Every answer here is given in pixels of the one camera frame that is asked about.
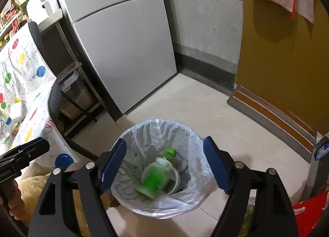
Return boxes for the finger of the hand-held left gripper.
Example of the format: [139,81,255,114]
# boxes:
[0,138,50,163]

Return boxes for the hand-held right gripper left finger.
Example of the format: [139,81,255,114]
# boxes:
[28,138,127,237]

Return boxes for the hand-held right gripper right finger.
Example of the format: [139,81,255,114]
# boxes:
[203,136,300,237]

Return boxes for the green plastic bottle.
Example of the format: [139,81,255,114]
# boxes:
[136,148,178,199]

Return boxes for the bin with white bag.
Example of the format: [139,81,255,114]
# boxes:
[110,119,214,220]

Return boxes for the person's left hand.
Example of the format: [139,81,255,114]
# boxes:
[0,180,26,221]

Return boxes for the yellow plush cushion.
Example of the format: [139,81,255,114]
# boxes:
[15,160,91,237]

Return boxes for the dark grey cloth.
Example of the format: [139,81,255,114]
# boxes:
[168,153,191,192]

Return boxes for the white box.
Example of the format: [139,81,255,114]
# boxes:
[10,102,24,124]

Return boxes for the clear plastic cup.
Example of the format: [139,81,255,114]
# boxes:
[140,161,181,196]

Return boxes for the black office chair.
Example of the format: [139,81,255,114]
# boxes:
[27,21,99,161]

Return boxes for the bag of green vegetables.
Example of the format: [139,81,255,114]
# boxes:
[239,196,257,237]

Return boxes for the clear storage container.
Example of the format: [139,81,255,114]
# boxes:
[57,71,94,121]

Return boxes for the orange striped doormat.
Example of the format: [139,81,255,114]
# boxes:
[227,84,318,163]

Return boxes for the polka dot cloth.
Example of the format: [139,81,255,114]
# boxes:
[0,22,80,174]

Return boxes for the metal rack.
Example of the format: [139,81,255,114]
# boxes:
[38,16,106,137]

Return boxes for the grey metal leg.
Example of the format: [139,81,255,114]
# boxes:
[302,130,325,201]

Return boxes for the blue and white tube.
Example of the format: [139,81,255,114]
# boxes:
[314,132,329,161]

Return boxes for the red plastic bag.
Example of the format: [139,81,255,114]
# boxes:
[292,191,329,237]

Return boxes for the grey refrigerator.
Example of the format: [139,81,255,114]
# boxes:
[50,0,178,122]

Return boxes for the yellow door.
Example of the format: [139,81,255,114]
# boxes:
[235,0,329,135]

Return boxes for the bottles on shelf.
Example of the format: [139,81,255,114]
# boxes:
[0,0,29,47]

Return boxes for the white kitchen appliance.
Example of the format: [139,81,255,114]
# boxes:
[26,0,62,26]

